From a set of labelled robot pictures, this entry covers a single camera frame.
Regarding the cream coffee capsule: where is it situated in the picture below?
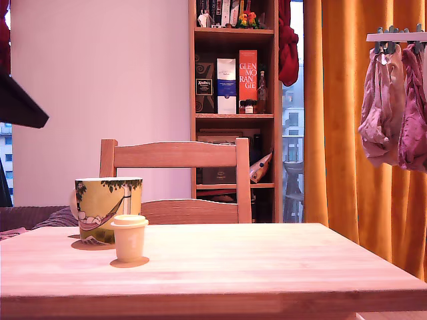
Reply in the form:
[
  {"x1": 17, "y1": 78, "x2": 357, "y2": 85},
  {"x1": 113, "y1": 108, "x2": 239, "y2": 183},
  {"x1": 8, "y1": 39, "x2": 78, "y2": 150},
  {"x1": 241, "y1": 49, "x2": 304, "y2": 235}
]
[{"x1": 110, "y1": 214, "x2": 150, "y2": 264}]

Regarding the striped purple cushion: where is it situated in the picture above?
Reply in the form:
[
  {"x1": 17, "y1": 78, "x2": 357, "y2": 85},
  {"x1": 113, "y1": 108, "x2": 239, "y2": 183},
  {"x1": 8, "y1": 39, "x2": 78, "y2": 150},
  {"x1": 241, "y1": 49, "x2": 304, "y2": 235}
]
[{"x1": 33, "y1": 213, "x2": 80, "y2": 229}]

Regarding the illustrated hammock ceramic mug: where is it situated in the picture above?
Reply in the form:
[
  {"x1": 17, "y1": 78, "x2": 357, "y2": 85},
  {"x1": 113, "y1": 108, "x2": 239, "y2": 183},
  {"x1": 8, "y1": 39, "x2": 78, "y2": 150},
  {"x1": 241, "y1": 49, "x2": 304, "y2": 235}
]
[{"x1": 69, "y1": 177, "x2": 143, "y2": 246}]

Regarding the pink cloth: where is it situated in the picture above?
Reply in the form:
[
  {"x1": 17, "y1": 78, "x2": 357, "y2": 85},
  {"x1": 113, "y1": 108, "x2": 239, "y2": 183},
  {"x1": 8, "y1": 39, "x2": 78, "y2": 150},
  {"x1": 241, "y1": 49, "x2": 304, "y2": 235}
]
[{"x1": 0, "y1": 227, "x2": 27, "y2": 241}]

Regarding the wooden chair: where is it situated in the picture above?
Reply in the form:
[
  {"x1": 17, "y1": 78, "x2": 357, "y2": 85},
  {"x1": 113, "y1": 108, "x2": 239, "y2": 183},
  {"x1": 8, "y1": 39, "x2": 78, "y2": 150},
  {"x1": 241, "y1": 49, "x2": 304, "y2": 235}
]
[{"x1": 99, "y1": 137, "x2": 253, "y2": 226}]

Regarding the black spiral pattern box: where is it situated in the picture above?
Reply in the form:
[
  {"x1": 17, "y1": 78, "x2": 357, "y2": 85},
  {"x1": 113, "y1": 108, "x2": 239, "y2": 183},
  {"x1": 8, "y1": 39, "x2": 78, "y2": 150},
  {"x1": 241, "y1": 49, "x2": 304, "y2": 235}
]
[{"x1": 194, "y1": 53, "x2": 216, "y2": 114}]

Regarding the white figurine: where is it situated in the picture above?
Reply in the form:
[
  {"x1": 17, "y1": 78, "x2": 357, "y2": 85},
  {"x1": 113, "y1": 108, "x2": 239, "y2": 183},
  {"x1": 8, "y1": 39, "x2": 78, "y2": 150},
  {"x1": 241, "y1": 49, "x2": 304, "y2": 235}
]
[{"x1": 196, "y1": 9, "x2": 214, "y2": 28}]

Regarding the white and blue box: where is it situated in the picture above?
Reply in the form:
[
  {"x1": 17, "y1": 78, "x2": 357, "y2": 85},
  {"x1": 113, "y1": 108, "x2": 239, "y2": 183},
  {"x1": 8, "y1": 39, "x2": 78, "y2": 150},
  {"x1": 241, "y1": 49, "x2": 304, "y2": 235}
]
[{"x1": 216, "y1": 58, "x2": 238, "y2": 115}]

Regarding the black gift box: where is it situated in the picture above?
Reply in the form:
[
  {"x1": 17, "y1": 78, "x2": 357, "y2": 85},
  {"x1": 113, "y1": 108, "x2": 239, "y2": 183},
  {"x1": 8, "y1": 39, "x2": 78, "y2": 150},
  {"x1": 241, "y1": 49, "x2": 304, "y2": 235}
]
[{"x1": 201, "y1": 165, "x2": 237, "y2": 185}]

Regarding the wooden bookshelf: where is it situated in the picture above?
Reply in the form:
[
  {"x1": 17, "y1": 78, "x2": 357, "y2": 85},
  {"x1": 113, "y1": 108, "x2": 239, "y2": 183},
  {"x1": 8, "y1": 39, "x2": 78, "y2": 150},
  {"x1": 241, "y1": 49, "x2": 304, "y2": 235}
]
[{"x1": 187, "y1": 0, "x2": 284, "y2": 224}]

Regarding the white spine book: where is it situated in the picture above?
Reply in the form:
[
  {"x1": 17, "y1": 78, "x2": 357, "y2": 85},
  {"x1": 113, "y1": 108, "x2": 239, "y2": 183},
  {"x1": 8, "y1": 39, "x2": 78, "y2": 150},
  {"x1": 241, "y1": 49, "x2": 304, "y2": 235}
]
[{"x1": 220, "y1": 0, "x2": 232, "y2": 27}]

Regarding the red Glenmorangie box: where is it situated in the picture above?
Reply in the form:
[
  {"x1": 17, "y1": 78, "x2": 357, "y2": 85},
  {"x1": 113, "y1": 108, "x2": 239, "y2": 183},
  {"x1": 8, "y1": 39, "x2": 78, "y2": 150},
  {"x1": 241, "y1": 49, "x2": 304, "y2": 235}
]
[{"x1": 238, "y1": 49, "x2": 258, "y2": 103}]

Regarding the glass bottle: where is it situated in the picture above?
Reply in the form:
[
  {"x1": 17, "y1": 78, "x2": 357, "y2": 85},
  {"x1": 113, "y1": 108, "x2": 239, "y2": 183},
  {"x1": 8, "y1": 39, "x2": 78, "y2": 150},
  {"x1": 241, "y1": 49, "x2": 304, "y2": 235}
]
[{"x1": 256, "y1": 69, "x2": 268, "y2": 114}]

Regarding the colourful parrot figurine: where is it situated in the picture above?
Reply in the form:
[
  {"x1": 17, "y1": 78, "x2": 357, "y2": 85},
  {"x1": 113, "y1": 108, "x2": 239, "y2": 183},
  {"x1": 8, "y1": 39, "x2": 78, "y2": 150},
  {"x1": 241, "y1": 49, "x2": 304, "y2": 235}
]
[{"x1": 235, "y1": 9, "x2": 261, "y2": 29}]

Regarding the patterned paper bag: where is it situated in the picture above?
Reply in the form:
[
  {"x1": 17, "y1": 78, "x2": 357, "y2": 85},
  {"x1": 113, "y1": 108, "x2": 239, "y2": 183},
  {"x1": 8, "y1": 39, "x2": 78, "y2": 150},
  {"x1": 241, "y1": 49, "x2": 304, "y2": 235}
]
[{"x1": 248, "y1": 149, "x2": 274, "y2": 184}]

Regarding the knotted red curtain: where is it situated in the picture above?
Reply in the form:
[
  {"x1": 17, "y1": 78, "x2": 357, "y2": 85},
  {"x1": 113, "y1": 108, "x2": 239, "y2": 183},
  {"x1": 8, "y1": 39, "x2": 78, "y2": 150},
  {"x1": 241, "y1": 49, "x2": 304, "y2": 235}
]
[{"x1": 278, "y1": 0, "x2": 300, "y2": 87}]

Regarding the grey balcony stool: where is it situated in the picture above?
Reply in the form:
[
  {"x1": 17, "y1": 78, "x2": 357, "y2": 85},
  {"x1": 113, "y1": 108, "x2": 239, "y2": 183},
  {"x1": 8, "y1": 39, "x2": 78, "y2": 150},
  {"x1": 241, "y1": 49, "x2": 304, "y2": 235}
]
[{"x1": 282, "y1": 161, "x2": 305, "y2": 223}]

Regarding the orange curtain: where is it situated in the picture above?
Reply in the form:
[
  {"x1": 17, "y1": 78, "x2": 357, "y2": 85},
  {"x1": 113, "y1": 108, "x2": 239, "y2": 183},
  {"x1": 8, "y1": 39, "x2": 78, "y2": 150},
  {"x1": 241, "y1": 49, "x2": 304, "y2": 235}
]
[{"x1": 302, "y1": 0, "x2": 427, "y2": 283}]

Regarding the pale pink hanging garment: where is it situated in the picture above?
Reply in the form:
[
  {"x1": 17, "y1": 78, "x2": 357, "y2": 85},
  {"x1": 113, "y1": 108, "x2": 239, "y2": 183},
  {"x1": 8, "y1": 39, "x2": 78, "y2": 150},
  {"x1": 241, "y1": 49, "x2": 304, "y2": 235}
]
[{"x1": 358, "y1": 43, "x2": 406, "y2": 167}]

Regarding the white drying rack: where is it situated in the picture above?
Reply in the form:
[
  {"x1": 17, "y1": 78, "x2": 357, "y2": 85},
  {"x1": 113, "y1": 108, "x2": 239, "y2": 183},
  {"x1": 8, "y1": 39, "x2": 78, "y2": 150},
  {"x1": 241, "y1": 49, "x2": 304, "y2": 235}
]
[{"x1": 365, "y1": 23, "x2": 427, "y2": 54}]

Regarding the magenta hanging garment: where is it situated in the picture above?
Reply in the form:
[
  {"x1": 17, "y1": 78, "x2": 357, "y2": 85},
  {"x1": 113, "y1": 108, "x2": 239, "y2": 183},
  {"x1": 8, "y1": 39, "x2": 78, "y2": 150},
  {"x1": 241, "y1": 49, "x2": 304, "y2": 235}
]
[{"x1": 396, "y1": 43, "x2": 427, "y2": 173}]

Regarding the purple corduroy sofa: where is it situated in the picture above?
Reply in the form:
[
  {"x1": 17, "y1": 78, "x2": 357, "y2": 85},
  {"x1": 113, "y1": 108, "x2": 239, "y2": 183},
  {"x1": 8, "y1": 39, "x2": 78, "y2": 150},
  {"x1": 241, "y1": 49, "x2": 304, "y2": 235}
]
[{"x1": 0, "y1": 205, "x2": 73, "y2": 231}]

